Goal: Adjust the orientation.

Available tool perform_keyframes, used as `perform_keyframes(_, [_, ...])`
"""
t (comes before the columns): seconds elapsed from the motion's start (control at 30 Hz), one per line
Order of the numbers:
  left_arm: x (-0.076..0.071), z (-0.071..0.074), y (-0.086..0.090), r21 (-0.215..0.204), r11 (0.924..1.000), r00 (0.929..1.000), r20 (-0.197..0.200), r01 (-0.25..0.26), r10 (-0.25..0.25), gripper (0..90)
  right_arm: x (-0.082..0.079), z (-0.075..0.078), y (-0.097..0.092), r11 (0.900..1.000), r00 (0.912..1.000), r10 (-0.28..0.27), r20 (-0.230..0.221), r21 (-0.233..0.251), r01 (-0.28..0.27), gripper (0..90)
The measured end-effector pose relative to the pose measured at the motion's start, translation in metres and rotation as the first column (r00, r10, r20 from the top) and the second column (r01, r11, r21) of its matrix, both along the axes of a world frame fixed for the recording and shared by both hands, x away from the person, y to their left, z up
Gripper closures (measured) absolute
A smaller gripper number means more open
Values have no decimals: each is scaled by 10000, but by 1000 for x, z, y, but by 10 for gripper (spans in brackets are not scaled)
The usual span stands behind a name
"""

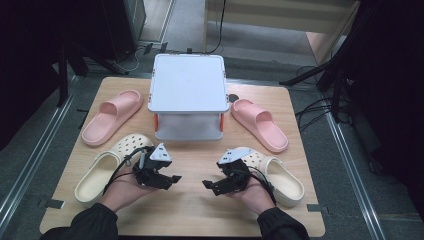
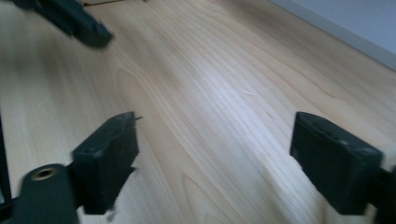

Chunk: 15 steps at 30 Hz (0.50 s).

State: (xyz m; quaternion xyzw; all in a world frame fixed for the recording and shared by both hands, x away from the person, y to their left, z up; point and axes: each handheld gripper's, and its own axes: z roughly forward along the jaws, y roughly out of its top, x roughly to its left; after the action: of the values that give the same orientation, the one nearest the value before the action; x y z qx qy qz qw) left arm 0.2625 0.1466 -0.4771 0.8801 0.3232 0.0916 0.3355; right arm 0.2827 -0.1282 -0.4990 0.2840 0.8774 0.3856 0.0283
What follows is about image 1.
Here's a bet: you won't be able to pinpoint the beige wooden furniture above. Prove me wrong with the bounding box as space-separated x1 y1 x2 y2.
203 0 363 66

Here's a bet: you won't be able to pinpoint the black metal stand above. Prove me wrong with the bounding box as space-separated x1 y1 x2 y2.
54 43 128 108
279 49 354 123

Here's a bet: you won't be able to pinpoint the dark cabinet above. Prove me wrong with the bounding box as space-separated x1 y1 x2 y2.
99 0 148 61

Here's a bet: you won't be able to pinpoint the person's left hand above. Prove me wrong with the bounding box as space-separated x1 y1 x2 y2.
99 175 158 213

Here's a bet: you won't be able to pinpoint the white floor cable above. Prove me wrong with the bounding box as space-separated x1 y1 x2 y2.
113 48 141 75

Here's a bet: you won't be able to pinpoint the grey tape piece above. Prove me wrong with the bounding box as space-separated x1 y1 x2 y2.
37 198 66 210
306 203 329 214

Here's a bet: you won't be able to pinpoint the black strap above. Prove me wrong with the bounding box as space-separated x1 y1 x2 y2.
77 108 90 130

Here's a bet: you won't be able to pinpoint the white plastic shoe rack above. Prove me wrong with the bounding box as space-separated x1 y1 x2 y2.
147 53 230 142

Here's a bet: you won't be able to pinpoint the person's right hand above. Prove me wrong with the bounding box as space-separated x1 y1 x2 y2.
225 181 276 216

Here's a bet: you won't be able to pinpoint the right hand-held gripper cable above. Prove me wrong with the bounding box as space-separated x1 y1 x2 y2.
233 168 278 206

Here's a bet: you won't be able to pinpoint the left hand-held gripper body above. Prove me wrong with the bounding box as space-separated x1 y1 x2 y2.
132 143 174 191

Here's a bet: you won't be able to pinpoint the hand-held gripper cable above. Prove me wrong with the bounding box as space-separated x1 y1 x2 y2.
233 168 278 206
102 145 154 196

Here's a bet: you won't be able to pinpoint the black curtain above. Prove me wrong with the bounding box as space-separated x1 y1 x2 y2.
0 0 104 151
346 0 424 214

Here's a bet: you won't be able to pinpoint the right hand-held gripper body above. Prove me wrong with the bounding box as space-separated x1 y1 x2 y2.
216 147 255 196

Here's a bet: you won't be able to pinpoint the metal floor rail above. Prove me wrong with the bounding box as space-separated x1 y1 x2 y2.
0 74 79 231
324 111 388 240

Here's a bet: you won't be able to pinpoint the left hand-held gripper cable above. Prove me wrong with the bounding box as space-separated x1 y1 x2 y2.
102 145 154 196

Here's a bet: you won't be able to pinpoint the cream clog shoe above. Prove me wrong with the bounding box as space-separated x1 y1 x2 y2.
74 133 155 205
233 146 306 208

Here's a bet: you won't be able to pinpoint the black power cable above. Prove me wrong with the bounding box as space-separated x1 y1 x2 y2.
186 0 228 55

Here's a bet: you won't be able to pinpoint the black floor cables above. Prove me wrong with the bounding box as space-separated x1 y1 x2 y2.
294 64 354 133

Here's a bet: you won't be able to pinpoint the pink slide slipper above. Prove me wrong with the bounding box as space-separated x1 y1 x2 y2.
230 98 290 154
81 89 144 147

